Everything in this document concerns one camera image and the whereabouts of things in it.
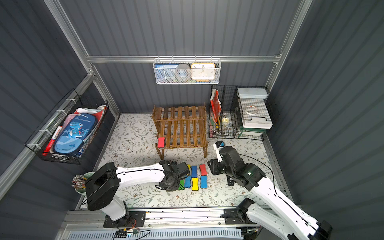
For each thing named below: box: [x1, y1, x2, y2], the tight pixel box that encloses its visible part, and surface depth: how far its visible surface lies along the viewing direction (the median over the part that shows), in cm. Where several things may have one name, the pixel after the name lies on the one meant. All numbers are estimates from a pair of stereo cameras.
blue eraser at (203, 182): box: [200, 176, 208, 189], surface depth 86 cm
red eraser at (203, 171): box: [199, 164, 208, 176], surface depth 91 cm
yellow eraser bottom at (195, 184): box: [191, 177, 199, 191], surface depth 85 cm
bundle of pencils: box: [71, 174, 88, 189], surface depth 70 cm
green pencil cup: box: [74, 172, 95, 195], surface depth 71 cm
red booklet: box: [210, 89, 222, 124], surface depth 111 cm
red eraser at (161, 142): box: [157, 137, 165, 148], surface depth 86 cm
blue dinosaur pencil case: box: [54, 113, 98, 155], surface depth 66 cm
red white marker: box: [42, 125, 63, 156], surface depth 66 cm
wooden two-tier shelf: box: [152, 103, 208, 160], surface depth 88 cm
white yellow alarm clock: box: [191, 62, 216, 80], surface depth 90 cm
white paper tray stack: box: [237, 87, 273, 129], surface depth 98 cm
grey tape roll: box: [175, 63, 191, 83], surface depth 89 cm
